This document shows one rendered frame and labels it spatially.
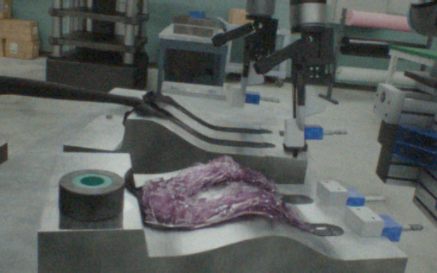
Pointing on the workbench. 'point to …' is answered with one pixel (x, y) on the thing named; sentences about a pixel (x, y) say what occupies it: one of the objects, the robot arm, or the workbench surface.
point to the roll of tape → (91, 194)
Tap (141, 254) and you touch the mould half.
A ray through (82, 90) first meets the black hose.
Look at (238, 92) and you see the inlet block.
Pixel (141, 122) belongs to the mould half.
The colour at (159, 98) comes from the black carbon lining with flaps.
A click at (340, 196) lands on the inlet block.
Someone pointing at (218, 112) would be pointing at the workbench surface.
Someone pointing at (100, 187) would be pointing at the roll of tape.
